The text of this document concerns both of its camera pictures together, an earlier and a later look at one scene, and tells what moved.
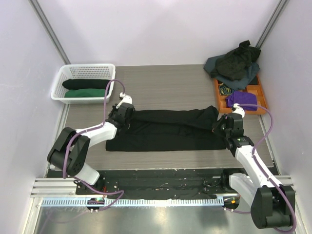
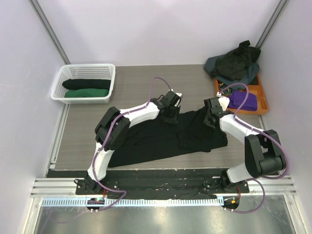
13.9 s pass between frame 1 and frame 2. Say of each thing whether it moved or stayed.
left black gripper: moved
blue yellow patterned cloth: stayed
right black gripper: moved
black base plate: stayed
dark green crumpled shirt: stayed
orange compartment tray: stayed
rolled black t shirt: stayed
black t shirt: moved
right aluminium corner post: stayed
